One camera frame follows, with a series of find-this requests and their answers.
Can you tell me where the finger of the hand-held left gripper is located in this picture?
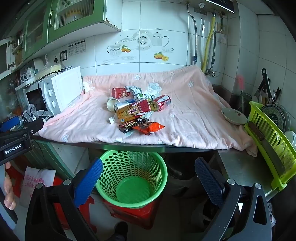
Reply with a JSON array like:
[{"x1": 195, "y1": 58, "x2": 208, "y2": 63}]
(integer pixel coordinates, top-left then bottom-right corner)
[{"x1": 0, "y1": 118, "x2": 45, "y2": 144}]

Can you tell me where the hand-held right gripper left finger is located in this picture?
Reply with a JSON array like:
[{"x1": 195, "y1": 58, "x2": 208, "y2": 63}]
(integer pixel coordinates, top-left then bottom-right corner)
[{"x1": 25, "y1": 158, "x2": 103, "y2": 241}]

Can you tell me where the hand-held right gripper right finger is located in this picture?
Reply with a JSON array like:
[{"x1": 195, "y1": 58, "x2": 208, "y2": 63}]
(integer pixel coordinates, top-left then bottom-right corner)
[{"x1": 195, "y1": 157, "x2": 271, "y2": 241}]

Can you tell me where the green plastic basket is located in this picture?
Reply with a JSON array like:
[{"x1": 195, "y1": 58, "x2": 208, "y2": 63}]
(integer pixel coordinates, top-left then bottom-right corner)
[{"x1": 95, "y1": 150, "x2": 168, "y2": 209}]

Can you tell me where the black cardboard box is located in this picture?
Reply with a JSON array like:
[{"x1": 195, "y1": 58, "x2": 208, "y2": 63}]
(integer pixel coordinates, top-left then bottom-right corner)
[{"x1": 119, "y1": 117, "x2": 149, "y2": 133}]

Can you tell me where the orange snack packet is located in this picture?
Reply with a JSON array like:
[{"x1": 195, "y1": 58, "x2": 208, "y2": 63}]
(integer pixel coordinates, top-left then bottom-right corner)
[{"x1": 132, "y1": 122, "x2": 165, "y2": 135}]

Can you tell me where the white paper cup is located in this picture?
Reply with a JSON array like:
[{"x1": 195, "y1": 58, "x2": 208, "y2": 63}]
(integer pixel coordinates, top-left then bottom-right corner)
[{"x1": 107, "y1": 97, "x2": 121, "y2": 112}]

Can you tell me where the red soda can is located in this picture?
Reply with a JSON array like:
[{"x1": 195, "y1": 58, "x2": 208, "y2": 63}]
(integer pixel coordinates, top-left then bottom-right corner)
[{"x1": 151, "y1": 95, "x2": 171, "y2": 112}]

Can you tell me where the red printed plastic cup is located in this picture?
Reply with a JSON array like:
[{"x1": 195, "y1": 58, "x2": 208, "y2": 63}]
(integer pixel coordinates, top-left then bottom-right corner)
[{"x1": 111, "y1": 87, "x2": 131, "y2": 99}]

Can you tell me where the silver foil wrapper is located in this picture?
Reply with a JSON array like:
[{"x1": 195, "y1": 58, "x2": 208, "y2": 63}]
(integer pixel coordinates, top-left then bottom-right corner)
[{"x1": 125, "y1": 86, "x2": 142, "y2": 96}]

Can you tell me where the white green milk carton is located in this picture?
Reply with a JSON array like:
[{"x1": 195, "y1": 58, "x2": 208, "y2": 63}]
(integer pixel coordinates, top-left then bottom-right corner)
[{"x1": 139, "y1": 92, "x2": 160, "y2": 101}]

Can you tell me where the person's left hand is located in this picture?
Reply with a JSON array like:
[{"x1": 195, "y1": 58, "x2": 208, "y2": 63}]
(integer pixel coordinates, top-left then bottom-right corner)
[{"x1": 4, "y1": 162, "x2": 17, "y2": 211}]

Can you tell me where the white bag with red print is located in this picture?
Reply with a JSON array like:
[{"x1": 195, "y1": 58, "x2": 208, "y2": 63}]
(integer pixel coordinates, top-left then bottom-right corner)
[{"x1": 20, "y1": 166, "x2": 56, "y2": 208}]

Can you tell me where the white microwave oven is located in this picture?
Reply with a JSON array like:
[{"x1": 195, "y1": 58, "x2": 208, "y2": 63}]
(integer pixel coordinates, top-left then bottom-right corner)
[{"x1": 15, "y1": 66, "x2": 84, "y2": 116}]

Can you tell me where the red plastic stool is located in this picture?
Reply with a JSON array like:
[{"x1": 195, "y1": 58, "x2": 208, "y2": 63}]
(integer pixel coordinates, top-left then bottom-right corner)
[{"x1": 53, "y1": 195, "x2": 162, "y2": 231}]

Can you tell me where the black shoe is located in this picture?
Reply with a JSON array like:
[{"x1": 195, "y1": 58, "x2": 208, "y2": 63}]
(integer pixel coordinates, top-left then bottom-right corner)
[{"x1": 109, "y1": 221, "x2": 129, "y2": 241}]

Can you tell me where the pink flower printed blanket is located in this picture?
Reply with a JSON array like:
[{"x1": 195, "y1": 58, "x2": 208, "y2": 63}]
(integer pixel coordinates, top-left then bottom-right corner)
[{"x1": 38, "y1": 65, "x2": 258, "y2": 158}]

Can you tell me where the steel cleaver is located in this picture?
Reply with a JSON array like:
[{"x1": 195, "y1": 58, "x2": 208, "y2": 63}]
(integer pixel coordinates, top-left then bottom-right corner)
[{"x1": 247, "y1": 122, "x2": 286, "y2": 174}]

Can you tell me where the white ceramic bowl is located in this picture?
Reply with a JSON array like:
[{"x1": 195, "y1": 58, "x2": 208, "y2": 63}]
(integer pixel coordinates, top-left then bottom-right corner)
[{"x1": 221, "y1": 108, "x2": 248, "y2": 126}]

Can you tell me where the green plastic dish rack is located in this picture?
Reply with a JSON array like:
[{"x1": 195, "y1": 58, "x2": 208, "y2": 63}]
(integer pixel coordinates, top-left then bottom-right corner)
[{"x1": 244, "y1": 101, "x2": 296, "y2": 192}]

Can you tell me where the black frying pan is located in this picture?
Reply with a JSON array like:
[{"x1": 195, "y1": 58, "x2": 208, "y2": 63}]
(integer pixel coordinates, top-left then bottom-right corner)
[{"x1": 260, "y1": 104, "x2": 287, "y2": 132}]

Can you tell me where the dark bottle with red cap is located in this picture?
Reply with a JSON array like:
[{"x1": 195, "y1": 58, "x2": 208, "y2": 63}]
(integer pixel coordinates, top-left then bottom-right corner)
[{"x1": 236, "y1": 75, "x2": 249, "y2": 112}]

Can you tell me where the metal pipe with valve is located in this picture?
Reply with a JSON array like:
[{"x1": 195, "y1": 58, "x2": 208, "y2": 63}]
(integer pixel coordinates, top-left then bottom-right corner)
[{"x1": 209, "y1": 14, "x2": 224, "y2": 77}]

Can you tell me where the printed wall label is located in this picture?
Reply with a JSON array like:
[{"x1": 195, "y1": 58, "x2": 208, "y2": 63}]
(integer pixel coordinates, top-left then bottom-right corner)
[{"x1": 68, "y1": 40, "x2": 86, "y2": 55}]

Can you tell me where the green wall cabinet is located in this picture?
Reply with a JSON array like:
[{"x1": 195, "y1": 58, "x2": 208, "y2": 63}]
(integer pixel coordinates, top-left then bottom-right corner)
[{"x1": 0, "y1": 0, "x2": 123, "y2": 61}]

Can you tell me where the yellow gas hose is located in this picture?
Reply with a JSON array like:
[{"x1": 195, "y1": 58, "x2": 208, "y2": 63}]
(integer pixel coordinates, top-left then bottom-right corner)
[{"x1": 201, "y1": 15, "x2": 216, "y2": 72}]

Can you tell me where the metal flexible hose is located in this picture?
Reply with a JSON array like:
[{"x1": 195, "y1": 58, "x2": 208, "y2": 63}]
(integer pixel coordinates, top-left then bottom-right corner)
[{"x1": 186, "y1": 3, "x2": 197, "y2": 65}]

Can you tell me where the wall water heater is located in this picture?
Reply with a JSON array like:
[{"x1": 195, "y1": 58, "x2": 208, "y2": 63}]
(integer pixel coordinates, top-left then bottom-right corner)
[{"x1": 185, "y1": 0, "x2": 235, "y2": 13}]

